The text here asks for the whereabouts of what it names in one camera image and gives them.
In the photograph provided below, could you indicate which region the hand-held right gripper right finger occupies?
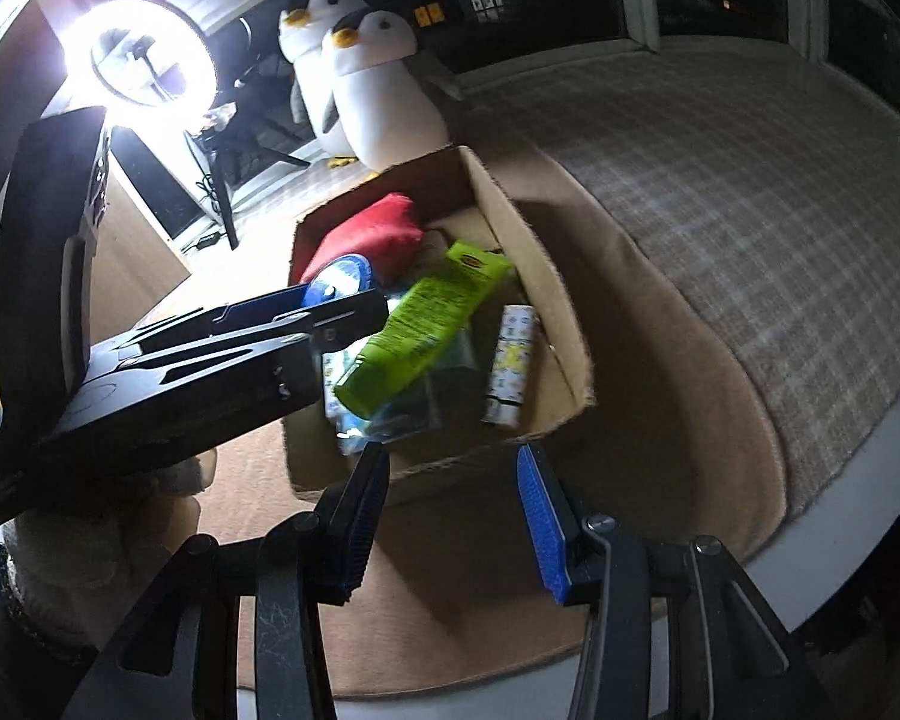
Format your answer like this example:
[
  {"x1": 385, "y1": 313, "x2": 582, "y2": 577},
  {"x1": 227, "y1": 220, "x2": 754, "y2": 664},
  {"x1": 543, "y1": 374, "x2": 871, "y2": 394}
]
[{"x1": 516, "y1": 442, "x2": 845, "y2": 720}]

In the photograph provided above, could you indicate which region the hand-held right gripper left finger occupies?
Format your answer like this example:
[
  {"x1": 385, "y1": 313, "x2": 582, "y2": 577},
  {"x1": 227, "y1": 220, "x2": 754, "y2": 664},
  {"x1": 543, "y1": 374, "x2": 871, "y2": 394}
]
[{"x1": 60, "y1": 441, "x2": 391, "y2": 720}]

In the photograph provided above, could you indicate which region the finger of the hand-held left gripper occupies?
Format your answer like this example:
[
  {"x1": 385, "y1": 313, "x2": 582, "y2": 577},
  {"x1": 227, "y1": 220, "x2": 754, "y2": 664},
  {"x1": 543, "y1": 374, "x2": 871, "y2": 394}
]
[
  {"x1": 131, "y1": 331, "x2": 323, "y2": 441},
  {"x1": 120, "y1": 291, "x2": 391, "y2": 359}
]

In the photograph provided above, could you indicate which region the round blue lid container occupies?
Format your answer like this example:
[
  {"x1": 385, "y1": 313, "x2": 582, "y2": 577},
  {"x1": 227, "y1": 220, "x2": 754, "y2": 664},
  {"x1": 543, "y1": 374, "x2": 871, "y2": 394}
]
[{"x1": 302, "y1": 255, "x2": 376, "y2": 308}]

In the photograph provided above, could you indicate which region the blue printed plastic packet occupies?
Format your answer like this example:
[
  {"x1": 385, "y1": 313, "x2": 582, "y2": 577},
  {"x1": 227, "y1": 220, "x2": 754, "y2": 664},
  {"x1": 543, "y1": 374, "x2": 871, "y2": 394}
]
[{"x1": 337, "y1": 315, "x2": 481, "y2": 455}]

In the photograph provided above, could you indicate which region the red fabric pouch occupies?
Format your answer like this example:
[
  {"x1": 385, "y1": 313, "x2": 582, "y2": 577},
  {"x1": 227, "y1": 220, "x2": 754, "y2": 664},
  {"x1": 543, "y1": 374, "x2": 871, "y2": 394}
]
[{"x1": 298, "y1": 193, "x2": 425, "y2": 287}]

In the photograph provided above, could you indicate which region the green tube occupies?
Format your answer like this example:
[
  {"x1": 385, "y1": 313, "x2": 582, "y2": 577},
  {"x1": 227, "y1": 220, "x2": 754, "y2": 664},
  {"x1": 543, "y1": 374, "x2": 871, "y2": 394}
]
[{"x1": 334, "y1": 238, "x2": 515, "y2": 417}]

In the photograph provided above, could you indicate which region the small patterned white tube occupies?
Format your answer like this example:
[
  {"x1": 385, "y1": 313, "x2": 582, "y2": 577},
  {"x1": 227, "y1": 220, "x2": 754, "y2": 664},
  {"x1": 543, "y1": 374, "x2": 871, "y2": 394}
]
[{"x1": 481, "y1": 304, "x2": 541, "y2": 428}]

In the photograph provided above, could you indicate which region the cardboard box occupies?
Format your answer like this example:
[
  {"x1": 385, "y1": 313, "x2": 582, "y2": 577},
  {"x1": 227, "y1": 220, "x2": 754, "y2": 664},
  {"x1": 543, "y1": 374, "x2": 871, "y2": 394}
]
[{"x1": 281, "y1": 144, "x2": 597, "y2": 500}]

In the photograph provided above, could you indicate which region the white floral packet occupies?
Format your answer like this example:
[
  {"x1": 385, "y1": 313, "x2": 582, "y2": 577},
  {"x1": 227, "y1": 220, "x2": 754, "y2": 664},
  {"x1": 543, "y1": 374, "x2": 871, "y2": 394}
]
[{"x1": 321, "y1": 345, "x2": 361, "y2": 421}]

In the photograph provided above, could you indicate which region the wooden cabinet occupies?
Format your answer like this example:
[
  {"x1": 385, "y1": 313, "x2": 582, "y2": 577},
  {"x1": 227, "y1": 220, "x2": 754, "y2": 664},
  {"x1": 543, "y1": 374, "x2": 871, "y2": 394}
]
[{"x1": 94, "y1": 161, "x2": 192, "y2": 323}]

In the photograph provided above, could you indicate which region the black tripod stand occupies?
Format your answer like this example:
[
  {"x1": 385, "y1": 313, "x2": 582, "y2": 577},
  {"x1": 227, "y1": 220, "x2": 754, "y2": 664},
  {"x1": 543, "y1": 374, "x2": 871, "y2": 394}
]
[{"x1": 184, "y1": 82, "x2": 312, "y2": 250}]

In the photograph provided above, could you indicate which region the penguin plush toy dark cap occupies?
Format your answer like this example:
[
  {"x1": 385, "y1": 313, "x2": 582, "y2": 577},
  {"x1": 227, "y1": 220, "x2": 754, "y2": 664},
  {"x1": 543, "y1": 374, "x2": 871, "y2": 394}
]
[{"x1": 322, "y1": 10, "x2": 466, "y2": 170}]

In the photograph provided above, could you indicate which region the checked blanket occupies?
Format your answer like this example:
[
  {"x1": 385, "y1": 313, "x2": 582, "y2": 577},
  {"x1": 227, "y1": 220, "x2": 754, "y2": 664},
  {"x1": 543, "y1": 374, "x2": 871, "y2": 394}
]
[{"x1": 225, "y1": 37, "x2": 900, "y2": 526}]

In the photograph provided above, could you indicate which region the ring light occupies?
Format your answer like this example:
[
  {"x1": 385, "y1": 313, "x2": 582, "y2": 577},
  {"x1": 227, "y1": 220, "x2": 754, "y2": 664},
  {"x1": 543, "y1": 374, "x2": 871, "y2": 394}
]
[{"x1": 52, "y1": 0, "x2": 218, "y2": 128}]

